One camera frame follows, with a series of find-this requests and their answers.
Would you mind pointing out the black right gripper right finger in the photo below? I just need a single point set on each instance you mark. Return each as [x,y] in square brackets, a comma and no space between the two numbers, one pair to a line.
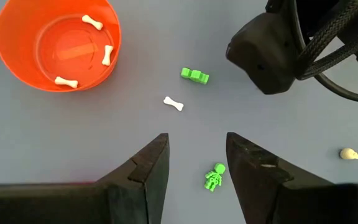
[306,205]

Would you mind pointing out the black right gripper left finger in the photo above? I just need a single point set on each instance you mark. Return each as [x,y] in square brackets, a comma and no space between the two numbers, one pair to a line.
[73,205]

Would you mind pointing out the white plastic bone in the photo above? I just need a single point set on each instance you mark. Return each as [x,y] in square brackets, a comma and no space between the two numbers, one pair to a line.
[92,22]
[173,103]
[107,55]
[66,82]

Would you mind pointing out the beige plastic skull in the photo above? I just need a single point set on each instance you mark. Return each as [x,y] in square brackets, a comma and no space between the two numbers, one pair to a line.
[348,154]

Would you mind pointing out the green plastic skeleton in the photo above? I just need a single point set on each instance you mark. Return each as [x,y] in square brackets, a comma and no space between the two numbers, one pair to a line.
[195,76]
[213,179]

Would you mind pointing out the orange round plastic bowl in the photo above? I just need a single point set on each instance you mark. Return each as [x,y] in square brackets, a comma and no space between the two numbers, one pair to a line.
[17,46]

